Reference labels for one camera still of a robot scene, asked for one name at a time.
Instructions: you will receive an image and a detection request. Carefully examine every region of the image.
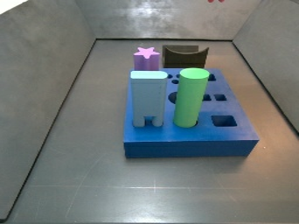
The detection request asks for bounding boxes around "black curved fixture cradle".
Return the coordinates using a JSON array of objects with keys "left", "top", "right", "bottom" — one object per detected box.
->
[{"left": 162, "top": 45, "right": 209, "bottom": 68}]

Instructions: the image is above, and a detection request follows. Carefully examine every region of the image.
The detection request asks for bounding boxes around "light blue two-leg peg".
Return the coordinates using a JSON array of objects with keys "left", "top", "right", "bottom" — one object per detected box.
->
[{"left": 129, "top": 71, "right": 168, "bottom": 127}]

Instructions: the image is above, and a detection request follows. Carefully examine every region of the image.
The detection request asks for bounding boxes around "green cylinder peg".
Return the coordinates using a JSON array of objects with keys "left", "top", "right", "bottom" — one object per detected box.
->
[{"left": 172, "top": 68, "right": 209, "bottom": 128}]

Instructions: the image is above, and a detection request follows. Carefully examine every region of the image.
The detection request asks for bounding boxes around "purple star peg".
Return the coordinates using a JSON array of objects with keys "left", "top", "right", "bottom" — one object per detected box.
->
[{"left": 133, "top": 47, "right": 160, "bottom": 71}]

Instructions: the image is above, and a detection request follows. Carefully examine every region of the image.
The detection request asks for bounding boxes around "blue block with shaped holes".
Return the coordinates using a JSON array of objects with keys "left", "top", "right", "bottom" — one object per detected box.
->
[{"left": 124, "top": 68, "right": 258, "bottom": 158}]

